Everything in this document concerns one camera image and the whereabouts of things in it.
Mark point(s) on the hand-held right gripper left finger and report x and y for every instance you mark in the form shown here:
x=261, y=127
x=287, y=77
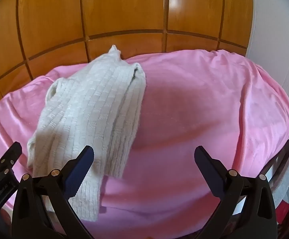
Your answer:
x=82, y=168

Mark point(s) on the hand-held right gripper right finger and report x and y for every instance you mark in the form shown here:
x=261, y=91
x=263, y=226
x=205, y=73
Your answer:
x=206, y=168

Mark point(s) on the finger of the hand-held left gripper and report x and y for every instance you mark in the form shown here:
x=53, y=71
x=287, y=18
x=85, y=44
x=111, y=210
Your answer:
x=11, y=158

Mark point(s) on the white knit sweater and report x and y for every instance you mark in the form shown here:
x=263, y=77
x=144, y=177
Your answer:
x=89, y=104

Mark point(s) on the pink blanket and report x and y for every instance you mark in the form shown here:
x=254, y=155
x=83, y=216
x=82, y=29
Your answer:
x=184, y=117

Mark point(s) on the grey board with dark frame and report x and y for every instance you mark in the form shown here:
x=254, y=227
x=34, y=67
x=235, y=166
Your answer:
x=287, y=169

